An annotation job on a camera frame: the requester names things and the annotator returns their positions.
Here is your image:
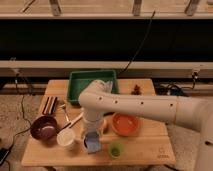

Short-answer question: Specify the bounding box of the blue sponge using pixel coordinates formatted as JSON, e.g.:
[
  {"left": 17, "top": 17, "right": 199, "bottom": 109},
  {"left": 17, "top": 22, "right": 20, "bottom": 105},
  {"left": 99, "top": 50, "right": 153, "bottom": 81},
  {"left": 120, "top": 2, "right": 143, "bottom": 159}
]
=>
[{"left": 84, "top": 132, "right": 101, "bottom": 154}]

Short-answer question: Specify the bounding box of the grey folded cloth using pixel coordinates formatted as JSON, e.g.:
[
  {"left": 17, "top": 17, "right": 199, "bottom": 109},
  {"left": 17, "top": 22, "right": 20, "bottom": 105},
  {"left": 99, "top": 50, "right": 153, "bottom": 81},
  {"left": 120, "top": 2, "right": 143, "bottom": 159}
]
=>
[{"left": 102, "top": 81, "right": 113, "bottom": 93}]

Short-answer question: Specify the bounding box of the orange peach fruit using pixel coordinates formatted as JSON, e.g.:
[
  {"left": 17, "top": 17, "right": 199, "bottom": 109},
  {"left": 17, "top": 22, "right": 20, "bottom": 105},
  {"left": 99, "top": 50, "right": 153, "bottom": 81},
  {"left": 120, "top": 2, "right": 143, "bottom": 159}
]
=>
[{"left": 102, "top": 119, "right": 108, "bottom": 133}]

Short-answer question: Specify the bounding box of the dark grape bunch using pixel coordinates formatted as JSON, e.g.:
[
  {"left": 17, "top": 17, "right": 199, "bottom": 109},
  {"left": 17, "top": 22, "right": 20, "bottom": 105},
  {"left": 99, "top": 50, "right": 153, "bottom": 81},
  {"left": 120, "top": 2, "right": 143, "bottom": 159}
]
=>
[{"left": 131, "top": 85, "right": 142, "bottom": 95}]

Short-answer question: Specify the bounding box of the green plastic cup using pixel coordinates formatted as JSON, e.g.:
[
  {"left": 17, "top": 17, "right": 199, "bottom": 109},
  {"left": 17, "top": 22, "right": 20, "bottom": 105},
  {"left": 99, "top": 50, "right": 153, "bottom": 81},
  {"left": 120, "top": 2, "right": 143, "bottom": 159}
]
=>
[{"left": 108, "top": 141, "right": 124, "bottom": 158}]

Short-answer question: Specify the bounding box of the black floor cable right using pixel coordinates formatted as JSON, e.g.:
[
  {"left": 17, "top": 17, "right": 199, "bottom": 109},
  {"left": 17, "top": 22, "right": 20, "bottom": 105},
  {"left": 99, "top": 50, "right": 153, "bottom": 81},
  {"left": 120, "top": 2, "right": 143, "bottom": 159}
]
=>
[{"left": 154, "top": 71, "right": 199, "bottom": 98}]

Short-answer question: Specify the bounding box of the dark purple bowl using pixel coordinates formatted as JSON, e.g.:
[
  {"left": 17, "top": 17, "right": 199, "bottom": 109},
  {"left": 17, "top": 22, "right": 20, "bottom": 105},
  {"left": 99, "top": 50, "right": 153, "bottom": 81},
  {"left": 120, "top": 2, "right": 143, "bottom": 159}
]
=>
[{"left": 30, "top": 116, "right": 58, "bottom": 141}]

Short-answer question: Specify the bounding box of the black floor cable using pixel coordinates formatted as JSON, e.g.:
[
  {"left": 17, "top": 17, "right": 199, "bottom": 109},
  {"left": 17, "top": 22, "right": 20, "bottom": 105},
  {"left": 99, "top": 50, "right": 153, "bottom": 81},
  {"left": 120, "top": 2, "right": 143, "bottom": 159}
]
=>
[
  {"left": 154, "top": 71, "right": 199, "bottom": 98},
  {"left": 0, "top": 71, "right": 34, "bottom": 168}
]

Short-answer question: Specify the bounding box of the black floor cable left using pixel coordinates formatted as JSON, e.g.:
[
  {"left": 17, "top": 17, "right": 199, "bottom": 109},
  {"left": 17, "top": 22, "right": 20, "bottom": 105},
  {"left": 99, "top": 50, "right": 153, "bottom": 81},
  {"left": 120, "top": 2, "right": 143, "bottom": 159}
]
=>
[{"left": 0, "top": 71, "right": 34, "bottom": 168}]

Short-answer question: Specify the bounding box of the striped brown block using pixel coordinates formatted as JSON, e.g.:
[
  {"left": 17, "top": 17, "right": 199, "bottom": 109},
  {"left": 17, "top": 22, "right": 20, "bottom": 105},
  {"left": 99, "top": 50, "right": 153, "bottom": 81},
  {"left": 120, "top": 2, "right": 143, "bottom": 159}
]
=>
[{"left": 42, "top": 96, "right": 57, "bottom": 115}]

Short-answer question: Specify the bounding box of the black hanging cable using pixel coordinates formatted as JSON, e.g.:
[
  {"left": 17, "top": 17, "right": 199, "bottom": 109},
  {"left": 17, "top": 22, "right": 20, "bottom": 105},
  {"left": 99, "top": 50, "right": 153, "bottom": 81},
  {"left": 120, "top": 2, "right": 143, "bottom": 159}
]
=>
[{"left": 118, "top": 10, "right": 157, "bottom": 76}]

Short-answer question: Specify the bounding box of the white dish brush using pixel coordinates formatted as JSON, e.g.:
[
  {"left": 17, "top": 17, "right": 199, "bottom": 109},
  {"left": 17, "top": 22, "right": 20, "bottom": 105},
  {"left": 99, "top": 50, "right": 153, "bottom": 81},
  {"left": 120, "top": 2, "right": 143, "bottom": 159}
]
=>
[{"left": 62, "top": 113, "right": 83, "bottom": 129}]

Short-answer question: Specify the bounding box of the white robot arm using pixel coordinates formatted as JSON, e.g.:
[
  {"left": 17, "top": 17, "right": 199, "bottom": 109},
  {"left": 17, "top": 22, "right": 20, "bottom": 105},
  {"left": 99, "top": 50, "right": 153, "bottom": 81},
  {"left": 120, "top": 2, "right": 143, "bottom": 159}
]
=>
[{"left": 78, "top": 80, "right": 213, "bottom": 171}]

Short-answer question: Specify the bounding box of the orange bowl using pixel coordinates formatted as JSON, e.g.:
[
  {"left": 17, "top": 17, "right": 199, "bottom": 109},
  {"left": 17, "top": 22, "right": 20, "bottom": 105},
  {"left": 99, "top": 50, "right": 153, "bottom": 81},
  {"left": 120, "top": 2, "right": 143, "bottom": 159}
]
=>
[{"left": 111, "top": 113, "right": 140, "bottom": 136}]

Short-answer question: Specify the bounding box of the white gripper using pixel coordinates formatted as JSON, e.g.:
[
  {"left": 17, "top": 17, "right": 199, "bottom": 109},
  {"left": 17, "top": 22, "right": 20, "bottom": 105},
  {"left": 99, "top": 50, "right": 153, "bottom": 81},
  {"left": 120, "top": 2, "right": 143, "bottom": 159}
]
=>
[{"left": 81, "top": 120, "right": 103, "bottom": 139}]

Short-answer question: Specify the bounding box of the white cup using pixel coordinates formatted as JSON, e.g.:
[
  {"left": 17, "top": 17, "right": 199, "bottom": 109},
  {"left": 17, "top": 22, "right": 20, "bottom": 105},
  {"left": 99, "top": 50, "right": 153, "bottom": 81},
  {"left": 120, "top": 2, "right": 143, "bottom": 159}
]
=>
[{"left": 57, "top": 128, "right": 76, "bottom": 150}]

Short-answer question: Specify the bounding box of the blue device on floor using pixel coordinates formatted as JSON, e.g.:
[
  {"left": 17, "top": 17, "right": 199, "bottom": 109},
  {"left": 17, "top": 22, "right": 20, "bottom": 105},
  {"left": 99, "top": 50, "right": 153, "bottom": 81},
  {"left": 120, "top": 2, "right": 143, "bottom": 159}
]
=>
[{"left": 158, "top": 88, "right": 188, "bottom": 97}]

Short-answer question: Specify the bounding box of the green plastic bin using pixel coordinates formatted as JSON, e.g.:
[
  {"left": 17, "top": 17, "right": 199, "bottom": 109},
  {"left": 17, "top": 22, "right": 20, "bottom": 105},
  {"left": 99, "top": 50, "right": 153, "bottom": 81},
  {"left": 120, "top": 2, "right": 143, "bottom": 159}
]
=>
[{"left": 67, "top": 70, "right": 119, "bottom": 106}]

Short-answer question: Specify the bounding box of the metal spoon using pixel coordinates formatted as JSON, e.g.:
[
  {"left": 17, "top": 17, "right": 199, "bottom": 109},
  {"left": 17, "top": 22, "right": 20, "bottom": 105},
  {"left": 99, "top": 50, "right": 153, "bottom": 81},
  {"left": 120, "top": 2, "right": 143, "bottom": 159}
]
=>
[{"left": 60, "top": 104, "right": 70, "bottom": 122}]

